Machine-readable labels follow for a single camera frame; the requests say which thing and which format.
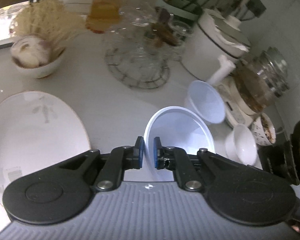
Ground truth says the blue plastic bowl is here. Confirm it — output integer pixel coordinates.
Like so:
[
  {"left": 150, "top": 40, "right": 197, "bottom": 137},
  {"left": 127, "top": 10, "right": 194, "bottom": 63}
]
[
  {"left": 184, "top": 80, "right": 226, "bottom": 126},
  {"left": 143, "top": 106, "right": 215, "bottom": 181}
]

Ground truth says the small white ceramic bowl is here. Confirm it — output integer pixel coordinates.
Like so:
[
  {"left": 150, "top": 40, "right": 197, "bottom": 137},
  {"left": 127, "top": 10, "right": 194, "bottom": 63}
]
[{"left": 225, "top": 124, "right": 257, "bottom": 166}]

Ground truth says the white leaf-print plate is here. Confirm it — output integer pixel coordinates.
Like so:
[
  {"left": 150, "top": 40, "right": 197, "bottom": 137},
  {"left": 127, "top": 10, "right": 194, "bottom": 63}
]
[{"left": 0, "top": 91, "right": 90, "bottom": 204}]

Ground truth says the person's right hand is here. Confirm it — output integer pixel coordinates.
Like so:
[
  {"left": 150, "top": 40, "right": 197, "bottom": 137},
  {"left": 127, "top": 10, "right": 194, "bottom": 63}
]
[{"left": 289, "top": 220, "right": 300, "bottom": 234}]

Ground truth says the white kettle base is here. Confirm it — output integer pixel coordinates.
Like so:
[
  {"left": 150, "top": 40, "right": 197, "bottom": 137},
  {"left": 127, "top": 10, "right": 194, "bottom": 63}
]
[{"left": 216, "top": 76, "right": 257, "bottom": 128}]

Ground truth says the patterned bowl with tea leaves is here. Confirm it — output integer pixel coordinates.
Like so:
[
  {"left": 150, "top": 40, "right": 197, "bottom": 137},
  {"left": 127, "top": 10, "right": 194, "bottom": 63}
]
[{"left": 250, "top": 113, "right": 276, "bottom": 146}]

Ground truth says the white electric cooker pot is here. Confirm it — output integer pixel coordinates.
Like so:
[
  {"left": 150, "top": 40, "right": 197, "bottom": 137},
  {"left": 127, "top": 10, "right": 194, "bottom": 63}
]
[{"left": 181, "top": 9, "right": 251, "bottom": 81}]

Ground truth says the dark metal wok pot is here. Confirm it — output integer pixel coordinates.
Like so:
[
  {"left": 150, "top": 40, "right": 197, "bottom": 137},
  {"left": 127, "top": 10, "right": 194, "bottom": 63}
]
[{"left": 258, "top": 121, "right": 300, "bottom": 185}]

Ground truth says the glass health kettle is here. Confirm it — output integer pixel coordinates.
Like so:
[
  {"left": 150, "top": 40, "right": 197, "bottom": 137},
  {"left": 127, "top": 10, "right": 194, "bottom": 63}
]
[{"left": 232, "top": 47, "right": 289, "bottom": 114}]

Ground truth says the white bowl with vegetables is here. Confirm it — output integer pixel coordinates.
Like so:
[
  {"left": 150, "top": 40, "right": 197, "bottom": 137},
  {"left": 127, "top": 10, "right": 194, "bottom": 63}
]
[{"left": 12, "top": 49, "right": 66, "bottom": 79}]

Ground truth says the red-lid plastic jar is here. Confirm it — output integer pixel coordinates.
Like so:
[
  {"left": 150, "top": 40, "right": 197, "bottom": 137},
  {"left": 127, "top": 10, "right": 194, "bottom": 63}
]
[{"left": 85, "top": 0, "right": 126, "bottom": 34}]

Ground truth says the white drip tray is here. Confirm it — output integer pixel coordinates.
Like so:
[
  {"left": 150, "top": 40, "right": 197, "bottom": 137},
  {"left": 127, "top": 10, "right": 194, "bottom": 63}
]
[{"left": 0, "top": 2, "right": 28, "bottom": 46}]

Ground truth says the wire rack with glassware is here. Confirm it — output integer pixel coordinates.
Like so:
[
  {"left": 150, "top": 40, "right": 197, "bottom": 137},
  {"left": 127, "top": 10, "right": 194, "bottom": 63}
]
[{"left": 103, "top": 3, "right": 192, "bottom": 89}]

